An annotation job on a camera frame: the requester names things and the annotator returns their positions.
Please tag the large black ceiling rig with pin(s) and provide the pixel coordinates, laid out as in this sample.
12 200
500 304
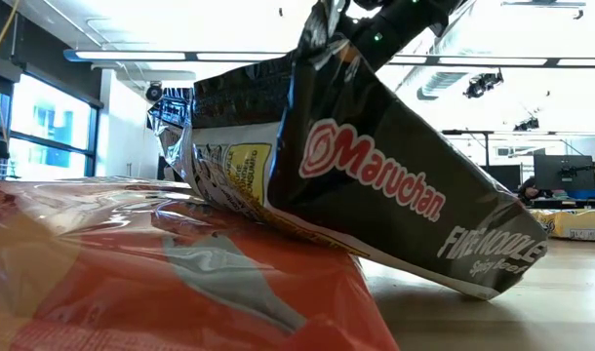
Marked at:
483 84

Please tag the person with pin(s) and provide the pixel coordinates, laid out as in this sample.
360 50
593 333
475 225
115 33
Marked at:
529 187

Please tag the wall security camera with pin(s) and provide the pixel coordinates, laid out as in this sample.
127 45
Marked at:
153 91

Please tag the black fire noodle pack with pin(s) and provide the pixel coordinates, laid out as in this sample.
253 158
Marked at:
375 219

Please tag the blue storage crate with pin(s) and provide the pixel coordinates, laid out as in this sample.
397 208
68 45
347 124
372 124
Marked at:
587 194

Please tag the yellow Maruchan noodle pack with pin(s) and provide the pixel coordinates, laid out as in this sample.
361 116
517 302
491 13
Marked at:
575 224

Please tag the ceiling vent grille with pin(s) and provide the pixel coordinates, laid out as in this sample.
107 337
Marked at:
441 83

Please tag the black monitor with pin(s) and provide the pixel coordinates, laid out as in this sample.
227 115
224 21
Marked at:
551 168
502 176

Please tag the long ceiling light rail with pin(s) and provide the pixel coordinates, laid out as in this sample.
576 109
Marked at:
131 55

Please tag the large dark-framed window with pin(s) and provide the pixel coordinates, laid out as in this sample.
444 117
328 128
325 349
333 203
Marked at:
49 141

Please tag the red Maruchan noodle pack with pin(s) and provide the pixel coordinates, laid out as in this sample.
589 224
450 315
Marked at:
131 292

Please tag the small black ceiling rig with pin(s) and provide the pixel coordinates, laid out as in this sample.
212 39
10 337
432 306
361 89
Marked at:
527 124

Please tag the black T-shaped stand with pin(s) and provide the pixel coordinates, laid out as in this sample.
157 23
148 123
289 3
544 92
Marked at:
487 146

